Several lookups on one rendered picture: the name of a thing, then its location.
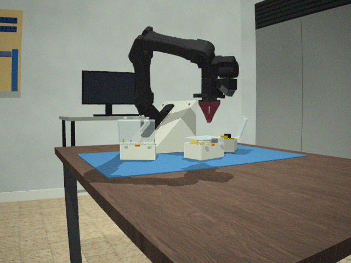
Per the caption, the blue bench mat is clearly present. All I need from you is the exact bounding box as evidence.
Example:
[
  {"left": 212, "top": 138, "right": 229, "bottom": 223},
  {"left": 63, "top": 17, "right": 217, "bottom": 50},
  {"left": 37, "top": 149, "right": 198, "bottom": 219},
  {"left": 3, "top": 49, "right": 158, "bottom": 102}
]
[{"left": 77, "top": 145, "right": 308, "bottom": 179}]

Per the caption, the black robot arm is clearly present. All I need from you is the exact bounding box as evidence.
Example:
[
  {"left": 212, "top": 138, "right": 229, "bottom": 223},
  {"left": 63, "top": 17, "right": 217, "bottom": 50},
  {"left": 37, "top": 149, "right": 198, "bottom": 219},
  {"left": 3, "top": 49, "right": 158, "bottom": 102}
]
[{"left": 128, "top": 26, "right": 239, "bottom": 129}]

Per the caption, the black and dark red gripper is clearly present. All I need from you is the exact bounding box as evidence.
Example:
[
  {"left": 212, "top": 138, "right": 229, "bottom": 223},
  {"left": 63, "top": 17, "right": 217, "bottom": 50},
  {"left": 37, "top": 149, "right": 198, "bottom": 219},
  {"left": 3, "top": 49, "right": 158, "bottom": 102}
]
[{"left": 193, "top": 78, "right": 225, "bottom": 123}]

